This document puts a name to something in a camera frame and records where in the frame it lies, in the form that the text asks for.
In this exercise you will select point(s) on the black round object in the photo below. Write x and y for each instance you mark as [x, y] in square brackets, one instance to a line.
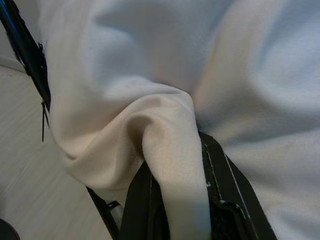
[7, 231]

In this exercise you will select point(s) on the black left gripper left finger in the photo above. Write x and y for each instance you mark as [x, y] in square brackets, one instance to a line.
[142, 212]

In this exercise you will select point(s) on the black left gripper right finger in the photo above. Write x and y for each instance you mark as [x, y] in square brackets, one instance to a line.
[232, 200]

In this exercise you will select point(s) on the white pillow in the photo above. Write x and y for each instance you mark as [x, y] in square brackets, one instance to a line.
[175, 75]

